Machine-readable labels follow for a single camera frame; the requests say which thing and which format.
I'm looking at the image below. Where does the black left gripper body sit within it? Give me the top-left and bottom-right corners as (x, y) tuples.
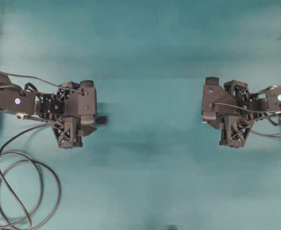
(35, 81), (82, 149)

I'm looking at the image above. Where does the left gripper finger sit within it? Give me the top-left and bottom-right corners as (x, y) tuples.
(79, 126), (97, 137)

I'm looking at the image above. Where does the green table cloth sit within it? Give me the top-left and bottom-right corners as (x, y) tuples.
(0, 0), (281, 230)

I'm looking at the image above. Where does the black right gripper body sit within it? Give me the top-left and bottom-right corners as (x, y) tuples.
(220, 80), (266, 149)

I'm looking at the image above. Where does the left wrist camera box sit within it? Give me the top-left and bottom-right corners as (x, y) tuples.
(64, 80), (97, 126)

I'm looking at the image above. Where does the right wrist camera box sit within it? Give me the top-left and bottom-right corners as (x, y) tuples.
(201, 77), (236, 123)

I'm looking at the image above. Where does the thin left camera cable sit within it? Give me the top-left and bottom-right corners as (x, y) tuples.
(0, 67), (86, 95)

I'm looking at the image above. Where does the black USB extension cable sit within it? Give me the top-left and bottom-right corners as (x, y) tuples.
(0, 116), (109, 229)

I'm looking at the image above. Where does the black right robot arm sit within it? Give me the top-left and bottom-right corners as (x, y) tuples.
(216, 80), (281, 149)

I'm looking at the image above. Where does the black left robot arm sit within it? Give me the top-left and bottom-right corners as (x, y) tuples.
(0, 71), (98, 149)

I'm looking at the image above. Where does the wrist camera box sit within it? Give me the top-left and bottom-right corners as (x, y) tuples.
(201, 77), (236, 123)
(64, 80), (97, 126)

